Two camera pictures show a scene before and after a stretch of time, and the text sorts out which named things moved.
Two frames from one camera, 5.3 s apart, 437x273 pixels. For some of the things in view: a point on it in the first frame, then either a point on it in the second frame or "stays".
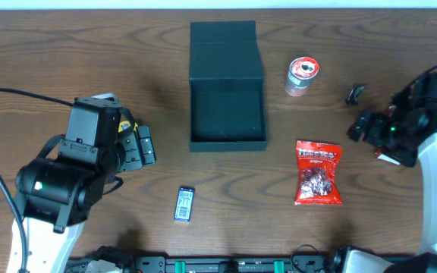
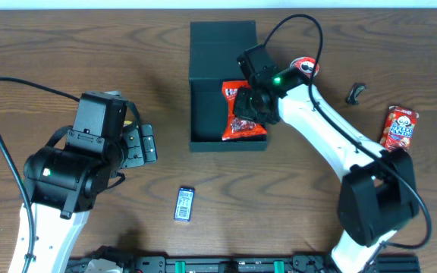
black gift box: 227,91 stays
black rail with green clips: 205,264 stays
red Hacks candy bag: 318,181 to 236,127
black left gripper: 145,145 stays
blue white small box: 184,204 stays
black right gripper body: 367,127 to 246,105
